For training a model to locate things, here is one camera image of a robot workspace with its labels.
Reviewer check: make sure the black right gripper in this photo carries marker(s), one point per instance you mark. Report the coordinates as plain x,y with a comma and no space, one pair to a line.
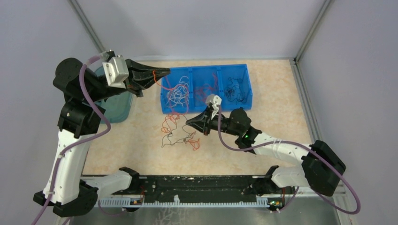
202,122

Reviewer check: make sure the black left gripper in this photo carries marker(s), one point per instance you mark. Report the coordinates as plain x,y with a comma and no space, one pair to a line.
140,77

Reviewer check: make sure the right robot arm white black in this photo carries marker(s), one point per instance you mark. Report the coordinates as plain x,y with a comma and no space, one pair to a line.
315,166

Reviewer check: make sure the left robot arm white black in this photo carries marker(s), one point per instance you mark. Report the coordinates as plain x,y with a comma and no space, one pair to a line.
81,121

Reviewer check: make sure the blue three-compartment plastic bin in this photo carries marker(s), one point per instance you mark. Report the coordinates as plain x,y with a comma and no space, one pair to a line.
185,89

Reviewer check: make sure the teal translucent plastic tray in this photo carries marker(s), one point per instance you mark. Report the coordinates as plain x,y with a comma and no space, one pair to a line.
117,107

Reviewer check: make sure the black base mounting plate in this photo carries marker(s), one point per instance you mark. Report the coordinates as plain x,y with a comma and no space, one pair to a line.
212,188

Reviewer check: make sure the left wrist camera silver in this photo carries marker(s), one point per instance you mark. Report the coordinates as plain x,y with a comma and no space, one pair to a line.
116,72

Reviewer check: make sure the white slotted cable duct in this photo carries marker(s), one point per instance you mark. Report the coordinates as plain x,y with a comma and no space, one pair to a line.
127,202

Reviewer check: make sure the aluminium frame rail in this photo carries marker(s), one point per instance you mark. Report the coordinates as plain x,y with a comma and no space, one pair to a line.
341,198

